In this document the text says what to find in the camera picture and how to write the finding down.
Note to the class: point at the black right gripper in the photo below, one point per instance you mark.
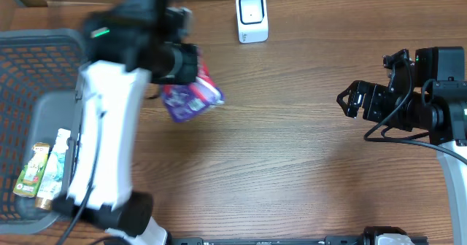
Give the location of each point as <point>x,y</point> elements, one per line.
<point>372,92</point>

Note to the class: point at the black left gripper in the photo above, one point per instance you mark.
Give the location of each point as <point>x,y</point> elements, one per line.
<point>190,64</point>

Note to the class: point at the purple sanitary pad pack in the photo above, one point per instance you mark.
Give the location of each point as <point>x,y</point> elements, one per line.
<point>184,102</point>

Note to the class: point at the white cream tube gold cap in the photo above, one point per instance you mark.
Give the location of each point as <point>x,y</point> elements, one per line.
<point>51,183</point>

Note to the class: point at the green tea carton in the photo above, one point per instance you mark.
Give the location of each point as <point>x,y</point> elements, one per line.
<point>30,177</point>

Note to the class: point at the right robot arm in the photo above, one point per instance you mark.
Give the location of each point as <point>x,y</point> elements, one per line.
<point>424,104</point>

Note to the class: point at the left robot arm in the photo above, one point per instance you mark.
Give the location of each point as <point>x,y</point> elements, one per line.
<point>133,44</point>

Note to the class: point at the white barcode scanner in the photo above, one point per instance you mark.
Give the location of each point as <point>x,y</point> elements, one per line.
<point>252,21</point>

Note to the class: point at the grey plastic mesh basket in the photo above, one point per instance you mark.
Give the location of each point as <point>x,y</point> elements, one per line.
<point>39,95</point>

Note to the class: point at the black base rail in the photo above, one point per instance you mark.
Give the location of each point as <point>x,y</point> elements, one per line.
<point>328,240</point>

